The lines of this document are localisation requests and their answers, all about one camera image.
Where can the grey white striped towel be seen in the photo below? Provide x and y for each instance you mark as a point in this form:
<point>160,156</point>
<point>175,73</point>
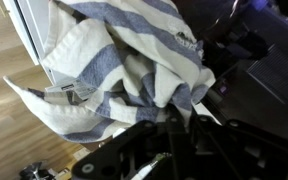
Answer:
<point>124,60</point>

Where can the black silver floor object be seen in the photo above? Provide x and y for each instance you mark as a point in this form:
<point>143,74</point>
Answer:
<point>35,170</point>

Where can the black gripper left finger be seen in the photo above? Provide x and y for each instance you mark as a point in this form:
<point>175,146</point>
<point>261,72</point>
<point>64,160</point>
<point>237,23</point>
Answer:
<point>127,150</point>

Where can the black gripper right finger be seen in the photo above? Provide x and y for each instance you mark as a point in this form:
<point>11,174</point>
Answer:
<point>237,153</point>

